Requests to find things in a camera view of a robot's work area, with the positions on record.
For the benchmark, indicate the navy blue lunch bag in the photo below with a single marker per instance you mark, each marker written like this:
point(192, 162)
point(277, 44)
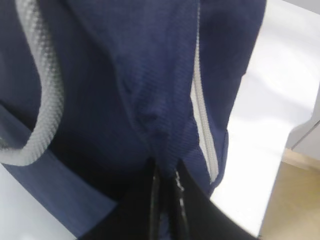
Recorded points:
point(91, 90)

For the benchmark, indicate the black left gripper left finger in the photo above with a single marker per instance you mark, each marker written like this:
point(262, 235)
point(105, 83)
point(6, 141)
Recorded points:
point(137, 215)

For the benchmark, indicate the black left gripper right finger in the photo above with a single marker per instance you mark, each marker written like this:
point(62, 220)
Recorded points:
point(192, 215)

